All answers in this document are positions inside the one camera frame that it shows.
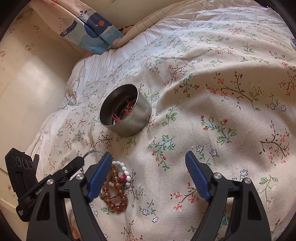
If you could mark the round tin lid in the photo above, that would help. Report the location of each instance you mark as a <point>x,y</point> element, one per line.
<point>293,43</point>

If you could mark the round silver metal tin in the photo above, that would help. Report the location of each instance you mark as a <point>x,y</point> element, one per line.
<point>135,121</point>

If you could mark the beige striped pillow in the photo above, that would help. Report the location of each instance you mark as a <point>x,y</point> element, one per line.
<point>152,19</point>

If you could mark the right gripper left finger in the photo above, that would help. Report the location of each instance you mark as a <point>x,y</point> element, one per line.
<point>49,220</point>

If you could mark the floral white bedspread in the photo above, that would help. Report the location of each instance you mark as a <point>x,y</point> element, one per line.
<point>230,99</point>

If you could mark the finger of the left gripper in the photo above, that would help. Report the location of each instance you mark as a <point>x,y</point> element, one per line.
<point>69,170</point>

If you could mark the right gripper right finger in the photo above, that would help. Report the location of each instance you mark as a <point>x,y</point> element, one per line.
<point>248,220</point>

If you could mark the jewelry pile in tin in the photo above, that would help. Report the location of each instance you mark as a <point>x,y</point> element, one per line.
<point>123,109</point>

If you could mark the whale print curtain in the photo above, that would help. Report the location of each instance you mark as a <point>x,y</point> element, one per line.
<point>78,23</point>

